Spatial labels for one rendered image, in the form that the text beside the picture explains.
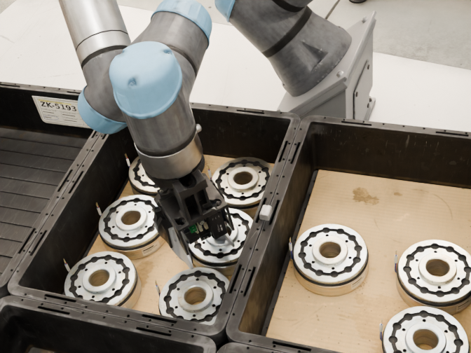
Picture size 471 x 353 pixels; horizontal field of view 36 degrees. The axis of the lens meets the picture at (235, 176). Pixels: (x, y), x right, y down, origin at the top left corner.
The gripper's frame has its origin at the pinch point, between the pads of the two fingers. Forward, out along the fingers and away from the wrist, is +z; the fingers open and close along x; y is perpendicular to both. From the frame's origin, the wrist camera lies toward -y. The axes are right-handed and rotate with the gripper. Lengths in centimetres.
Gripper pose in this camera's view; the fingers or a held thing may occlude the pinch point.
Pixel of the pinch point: (201, 246)
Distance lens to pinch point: 103.8
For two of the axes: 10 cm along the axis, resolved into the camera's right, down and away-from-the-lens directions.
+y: 4.6, 5.9, -6.6
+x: 8.7, -4.5, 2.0
